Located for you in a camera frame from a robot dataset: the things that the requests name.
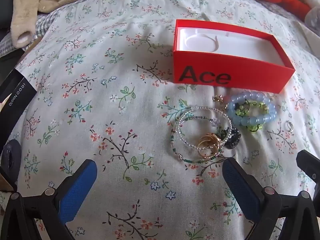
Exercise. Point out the floral bedsheet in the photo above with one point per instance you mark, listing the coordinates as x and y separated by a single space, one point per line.
100 92

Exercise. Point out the red cardboard box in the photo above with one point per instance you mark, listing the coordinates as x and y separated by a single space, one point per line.
250 72

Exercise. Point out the black hair claw clip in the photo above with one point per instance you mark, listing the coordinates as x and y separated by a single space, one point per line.
231 140

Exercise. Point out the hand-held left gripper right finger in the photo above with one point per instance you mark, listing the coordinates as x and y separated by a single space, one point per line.
241 192

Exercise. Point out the dark round object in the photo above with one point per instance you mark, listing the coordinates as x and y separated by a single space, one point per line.
10 157

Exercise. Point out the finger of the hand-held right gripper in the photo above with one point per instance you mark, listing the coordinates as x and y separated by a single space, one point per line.
311 165

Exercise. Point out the black cardboard box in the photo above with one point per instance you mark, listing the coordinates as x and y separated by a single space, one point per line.
15 97

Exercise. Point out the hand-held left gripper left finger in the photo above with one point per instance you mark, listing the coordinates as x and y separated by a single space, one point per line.
77 192

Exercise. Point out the small gold hoop charm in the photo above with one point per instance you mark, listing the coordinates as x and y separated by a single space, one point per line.
219 100

